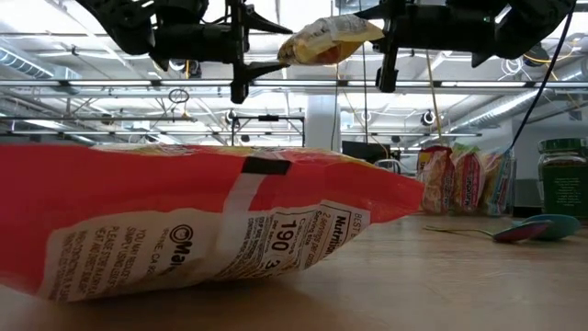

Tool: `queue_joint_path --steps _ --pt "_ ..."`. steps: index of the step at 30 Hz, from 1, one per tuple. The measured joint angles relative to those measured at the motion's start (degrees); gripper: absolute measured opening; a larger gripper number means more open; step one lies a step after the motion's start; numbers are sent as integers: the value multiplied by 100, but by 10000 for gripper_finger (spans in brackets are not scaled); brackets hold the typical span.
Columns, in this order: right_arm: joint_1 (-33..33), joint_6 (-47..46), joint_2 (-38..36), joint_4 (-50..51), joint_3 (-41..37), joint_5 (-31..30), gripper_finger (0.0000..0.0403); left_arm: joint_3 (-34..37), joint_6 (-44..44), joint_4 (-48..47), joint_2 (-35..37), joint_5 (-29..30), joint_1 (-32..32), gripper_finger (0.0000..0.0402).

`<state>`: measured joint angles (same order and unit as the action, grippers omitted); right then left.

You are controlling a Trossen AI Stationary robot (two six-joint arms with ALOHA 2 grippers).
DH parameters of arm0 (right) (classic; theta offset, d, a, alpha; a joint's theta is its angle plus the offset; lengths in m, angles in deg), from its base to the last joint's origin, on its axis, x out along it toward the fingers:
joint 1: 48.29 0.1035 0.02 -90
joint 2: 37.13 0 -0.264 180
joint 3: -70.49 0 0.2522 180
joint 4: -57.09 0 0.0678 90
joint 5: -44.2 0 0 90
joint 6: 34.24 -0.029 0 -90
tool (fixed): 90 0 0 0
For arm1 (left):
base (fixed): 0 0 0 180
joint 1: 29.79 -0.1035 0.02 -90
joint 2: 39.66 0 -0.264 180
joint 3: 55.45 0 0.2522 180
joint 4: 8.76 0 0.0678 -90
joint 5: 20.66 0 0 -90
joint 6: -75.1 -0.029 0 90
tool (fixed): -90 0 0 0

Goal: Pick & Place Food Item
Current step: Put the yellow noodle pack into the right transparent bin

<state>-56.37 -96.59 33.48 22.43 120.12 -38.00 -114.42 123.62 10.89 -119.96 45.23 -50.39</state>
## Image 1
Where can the clear plastic bin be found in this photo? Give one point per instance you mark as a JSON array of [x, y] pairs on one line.
[[511, 202]]

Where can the green lid spice jar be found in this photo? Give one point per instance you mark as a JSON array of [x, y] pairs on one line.
[[565, 184]]

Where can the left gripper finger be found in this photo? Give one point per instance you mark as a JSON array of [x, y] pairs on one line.
[[257, 71], [259, 25]]

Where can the iridescent metal spoon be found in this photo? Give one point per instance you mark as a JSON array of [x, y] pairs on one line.
[[523, 232]]

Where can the black metal stand rig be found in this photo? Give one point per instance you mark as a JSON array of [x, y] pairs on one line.
[[268, 118]]

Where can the teal plastic spoon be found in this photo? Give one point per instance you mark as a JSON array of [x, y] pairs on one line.
[[565, 227]]

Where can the red Maruchan ramen packet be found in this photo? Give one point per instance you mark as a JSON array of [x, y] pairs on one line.
[[436, 184]]

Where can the black monitor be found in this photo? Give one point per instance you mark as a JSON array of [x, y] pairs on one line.
[[365, 151]]

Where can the orange Maruchan ramen packet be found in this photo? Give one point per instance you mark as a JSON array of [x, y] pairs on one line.
[[115, 184]]

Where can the yellow ramen packet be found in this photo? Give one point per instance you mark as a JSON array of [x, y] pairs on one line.
[[326, 41]]

